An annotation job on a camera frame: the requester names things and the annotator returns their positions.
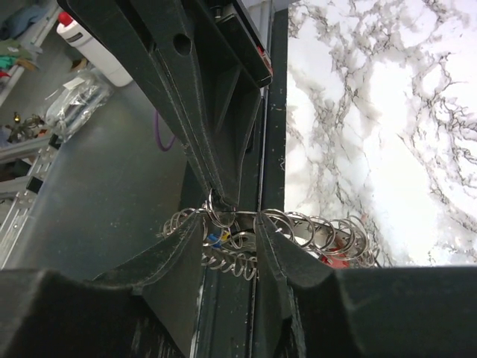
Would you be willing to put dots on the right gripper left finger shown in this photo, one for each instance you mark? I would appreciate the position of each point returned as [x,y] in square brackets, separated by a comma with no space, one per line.
[146,307]

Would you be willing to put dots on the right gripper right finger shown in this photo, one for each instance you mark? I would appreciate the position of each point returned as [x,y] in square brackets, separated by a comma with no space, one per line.
[313,310]

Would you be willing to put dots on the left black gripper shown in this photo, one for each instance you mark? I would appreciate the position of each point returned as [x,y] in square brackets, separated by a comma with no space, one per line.
[202,66]

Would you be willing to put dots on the red key tag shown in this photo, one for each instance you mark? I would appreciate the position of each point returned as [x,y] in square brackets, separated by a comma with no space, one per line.
[333,259]

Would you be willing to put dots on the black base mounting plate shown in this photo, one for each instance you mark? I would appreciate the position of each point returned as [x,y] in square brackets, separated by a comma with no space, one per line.
[231,321]

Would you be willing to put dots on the blue key tag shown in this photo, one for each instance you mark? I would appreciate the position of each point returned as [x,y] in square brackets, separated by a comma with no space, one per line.
[214,241]

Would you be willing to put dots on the clear plastic bag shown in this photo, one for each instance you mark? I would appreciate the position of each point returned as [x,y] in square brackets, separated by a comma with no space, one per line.
[72,104]

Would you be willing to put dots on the white plastic bottle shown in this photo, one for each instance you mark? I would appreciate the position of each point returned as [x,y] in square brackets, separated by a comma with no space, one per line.
[78,37]

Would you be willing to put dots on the aluminium rail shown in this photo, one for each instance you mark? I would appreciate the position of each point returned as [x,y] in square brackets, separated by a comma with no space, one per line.
[29,163]

